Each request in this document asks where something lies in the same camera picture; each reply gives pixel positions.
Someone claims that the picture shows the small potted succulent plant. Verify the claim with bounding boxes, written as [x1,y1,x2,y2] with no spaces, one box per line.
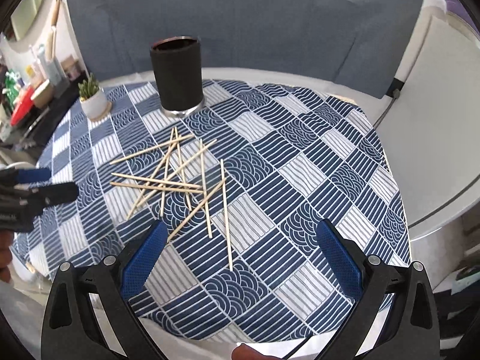
[78,73,112,122]

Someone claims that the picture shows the blue white patterned tablecloth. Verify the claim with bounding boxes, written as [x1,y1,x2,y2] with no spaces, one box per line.
[13,80,410,342]

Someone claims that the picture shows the purple lidded container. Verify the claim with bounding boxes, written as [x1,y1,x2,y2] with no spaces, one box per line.
[444,0,479,35]

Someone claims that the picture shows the person's left hand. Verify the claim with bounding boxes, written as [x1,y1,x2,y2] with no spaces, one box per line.
[0,230,14,283]

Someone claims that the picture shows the cluttered shelf items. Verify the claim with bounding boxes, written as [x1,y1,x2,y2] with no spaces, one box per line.
[1,0,86,146]

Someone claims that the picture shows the black cylindrical utensil holder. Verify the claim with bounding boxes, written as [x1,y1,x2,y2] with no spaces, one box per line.
[150,36,204,118]

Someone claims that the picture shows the grey fabric sofa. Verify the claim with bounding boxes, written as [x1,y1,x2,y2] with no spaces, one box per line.
[67,0,424,98]

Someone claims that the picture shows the white cabinet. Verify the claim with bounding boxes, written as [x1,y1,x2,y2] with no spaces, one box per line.
[377,17,479,240]

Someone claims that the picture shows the person's right hand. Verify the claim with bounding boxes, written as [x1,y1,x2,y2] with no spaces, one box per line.
[231,344,279,360]

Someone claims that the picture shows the wooden chopstick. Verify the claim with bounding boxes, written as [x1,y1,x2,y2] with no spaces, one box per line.
[199,139,213,239]
[174,127,192,211]
[109,133,194,165]
[110,181,203,194]
[220,159,233,272]
[112,172,202,189]
[127,127,176,219]
[125,139,218,218]
[159,134,182,217]
[167,180,224,242]

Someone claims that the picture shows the black cable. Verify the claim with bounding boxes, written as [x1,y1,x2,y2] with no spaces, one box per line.
[372,87,402,129]

